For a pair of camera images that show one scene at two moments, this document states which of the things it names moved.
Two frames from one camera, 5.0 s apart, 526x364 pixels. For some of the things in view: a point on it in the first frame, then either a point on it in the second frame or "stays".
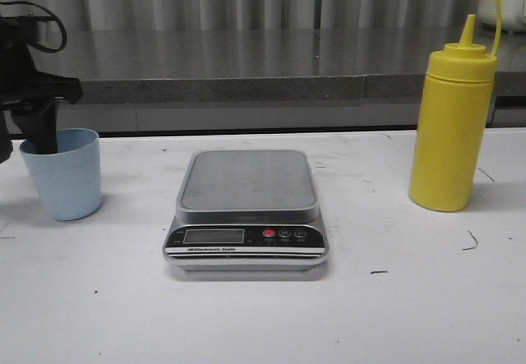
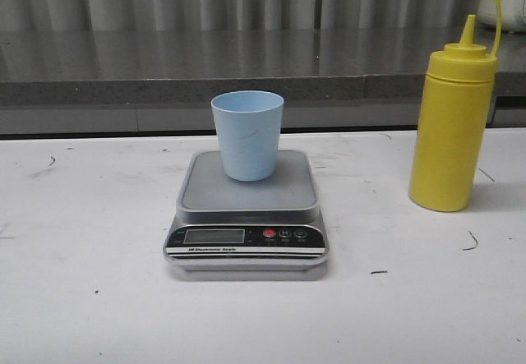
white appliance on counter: (513, 6) stays
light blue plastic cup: (67, 183) to (249, 127)
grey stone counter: (264, 80) stays
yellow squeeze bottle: (451, 120) stays
